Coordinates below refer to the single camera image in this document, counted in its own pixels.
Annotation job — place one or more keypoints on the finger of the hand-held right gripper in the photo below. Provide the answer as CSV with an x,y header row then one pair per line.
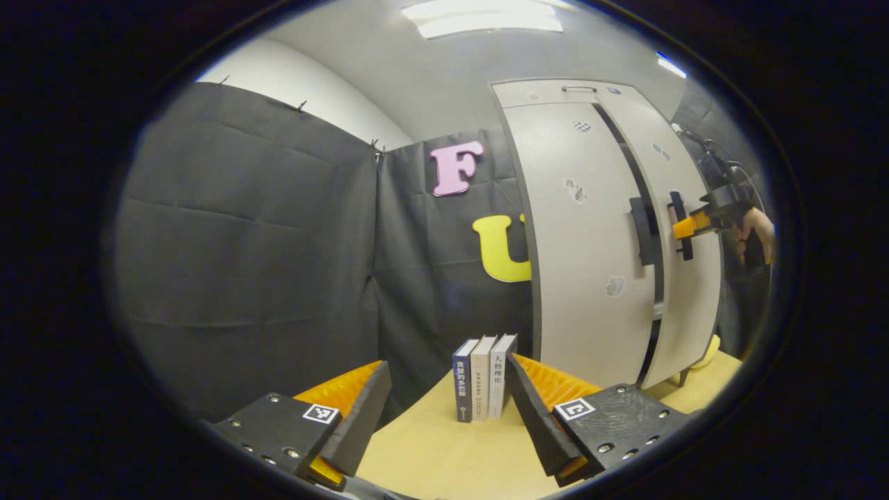
x,y
691,226

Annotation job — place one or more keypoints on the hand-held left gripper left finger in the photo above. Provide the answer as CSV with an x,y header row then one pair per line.
x,y
364,423

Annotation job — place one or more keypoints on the grey double-door shoe cabinet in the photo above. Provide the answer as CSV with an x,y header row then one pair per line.
x,y
542,94

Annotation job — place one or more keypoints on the blue spine book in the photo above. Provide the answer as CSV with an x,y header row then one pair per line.
x,y
462,382

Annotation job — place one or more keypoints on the grey shoe cabinet door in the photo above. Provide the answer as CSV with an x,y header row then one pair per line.
x,y
694,298
583,278

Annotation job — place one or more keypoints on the yellow plush toy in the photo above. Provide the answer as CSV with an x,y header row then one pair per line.
x,y
708,354

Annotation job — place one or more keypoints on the small ceiling light panel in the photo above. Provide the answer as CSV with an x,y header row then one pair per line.
x,y
670,66

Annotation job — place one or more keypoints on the long ceiling light panel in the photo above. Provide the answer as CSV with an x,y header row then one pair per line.
x,y
483,17

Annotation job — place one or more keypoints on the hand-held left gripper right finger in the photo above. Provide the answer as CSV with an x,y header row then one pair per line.
x,y
535,423

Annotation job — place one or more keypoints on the beige spine book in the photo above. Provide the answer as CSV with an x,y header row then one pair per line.
x,y
480,382

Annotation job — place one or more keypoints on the white spine book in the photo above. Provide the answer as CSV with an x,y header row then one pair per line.
x,y
499,382

